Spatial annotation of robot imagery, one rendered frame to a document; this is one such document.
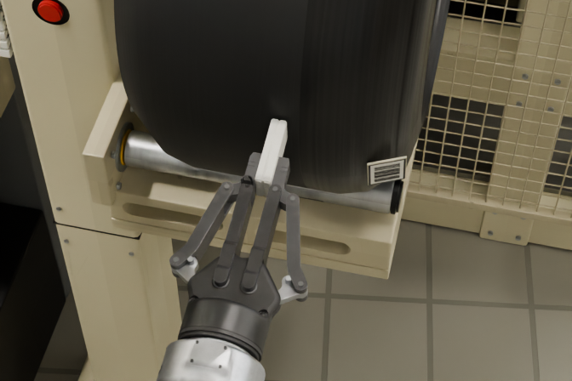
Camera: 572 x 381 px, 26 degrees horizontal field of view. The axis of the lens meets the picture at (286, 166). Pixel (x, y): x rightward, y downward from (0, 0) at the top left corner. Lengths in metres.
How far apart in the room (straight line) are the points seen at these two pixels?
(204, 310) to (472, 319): 1.44
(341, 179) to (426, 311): 1.22
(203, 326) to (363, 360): 1.35
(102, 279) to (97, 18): 0.57
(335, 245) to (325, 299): 0.94
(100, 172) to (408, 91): 0.46
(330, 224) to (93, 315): 0.63
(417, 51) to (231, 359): 0.34
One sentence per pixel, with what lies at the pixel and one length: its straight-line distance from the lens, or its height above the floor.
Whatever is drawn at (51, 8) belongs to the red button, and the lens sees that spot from 1.47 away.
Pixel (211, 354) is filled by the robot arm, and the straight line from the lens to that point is 1.04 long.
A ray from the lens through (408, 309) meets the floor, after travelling 2.46.
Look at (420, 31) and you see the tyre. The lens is 1.15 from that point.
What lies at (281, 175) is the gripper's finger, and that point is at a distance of 1.15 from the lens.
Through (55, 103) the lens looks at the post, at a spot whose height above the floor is 0.89.
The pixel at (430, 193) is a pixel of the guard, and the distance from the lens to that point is 2.22.
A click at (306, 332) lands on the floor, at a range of 2.42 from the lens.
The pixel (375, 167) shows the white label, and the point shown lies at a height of 1.11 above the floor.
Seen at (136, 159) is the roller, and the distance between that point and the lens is 1.51.
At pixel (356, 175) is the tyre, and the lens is 1.26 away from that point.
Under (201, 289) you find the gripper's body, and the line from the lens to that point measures 1.10.
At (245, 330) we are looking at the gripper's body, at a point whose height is 1.17.
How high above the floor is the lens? 2.07
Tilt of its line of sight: 51 degrees down
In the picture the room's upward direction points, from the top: straight up
